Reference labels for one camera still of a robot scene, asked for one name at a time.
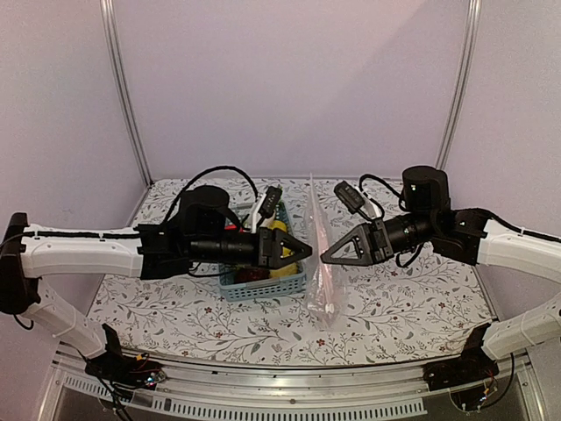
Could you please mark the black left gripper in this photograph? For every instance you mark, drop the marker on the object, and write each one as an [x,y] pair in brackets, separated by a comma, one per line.
[268,250]

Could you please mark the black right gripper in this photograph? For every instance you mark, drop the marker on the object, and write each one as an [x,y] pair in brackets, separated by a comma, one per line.
[372,237]

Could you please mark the clear zip top bag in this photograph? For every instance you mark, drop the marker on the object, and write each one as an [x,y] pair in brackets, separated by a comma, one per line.
[326,292]

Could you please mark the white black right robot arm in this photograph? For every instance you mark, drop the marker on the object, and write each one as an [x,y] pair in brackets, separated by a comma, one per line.
[472,236]

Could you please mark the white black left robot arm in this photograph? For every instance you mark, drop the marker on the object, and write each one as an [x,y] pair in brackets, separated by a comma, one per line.
[199,227]

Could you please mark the yellow lemon toy top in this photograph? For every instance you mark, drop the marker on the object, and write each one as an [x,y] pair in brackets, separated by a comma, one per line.
[278,224]

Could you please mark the pale yellow round toy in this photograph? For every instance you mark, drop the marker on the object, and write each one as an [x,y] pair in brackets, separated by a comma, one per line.
[288,270]

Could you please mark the blue plastic basket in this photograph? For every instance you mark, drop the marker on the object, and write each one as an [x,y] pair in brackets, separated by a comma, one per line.
[271,287]

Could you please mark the floral pattern table mat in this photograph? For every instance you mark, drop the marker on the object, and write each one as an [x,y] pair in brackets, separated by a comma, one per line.
[390,314]

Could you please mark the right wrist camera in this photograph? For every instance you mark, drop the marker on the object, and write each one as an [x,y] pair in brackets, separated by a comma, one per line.
[357,202]

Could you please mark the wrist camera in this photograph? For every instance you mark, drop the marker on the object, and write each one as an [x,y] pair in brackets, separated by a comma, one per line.
[357,202]
[263,211]

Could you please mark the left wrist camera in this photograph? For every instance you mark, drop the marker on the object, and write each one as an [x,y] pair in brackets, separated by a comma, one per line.
[263,211]

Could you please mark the front aluminium rail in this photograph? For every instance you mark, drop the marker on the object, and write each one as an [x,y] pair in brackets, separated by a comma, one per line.
[213,390]

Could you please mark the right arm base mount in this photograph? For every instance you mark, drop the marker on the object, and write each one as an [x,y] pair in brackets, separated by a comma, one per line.
[470,382]

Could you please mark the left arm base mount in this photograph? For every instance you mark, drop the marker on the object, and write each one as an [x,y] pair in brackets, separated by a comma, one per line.
[133,372]

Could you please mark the right aluminium frame post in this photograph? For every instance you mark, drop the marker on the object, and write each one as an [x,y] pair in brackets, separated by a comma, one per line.
[468,47]

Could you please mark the aluminium frame post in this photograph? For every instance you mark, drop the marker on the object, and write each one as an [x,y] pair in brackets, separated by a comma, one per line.
[468,47]
[109,20]

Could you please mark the left aluminium frame post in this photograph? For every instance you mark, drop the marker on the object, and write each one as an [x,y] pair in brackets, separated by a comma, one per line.
[109,20]

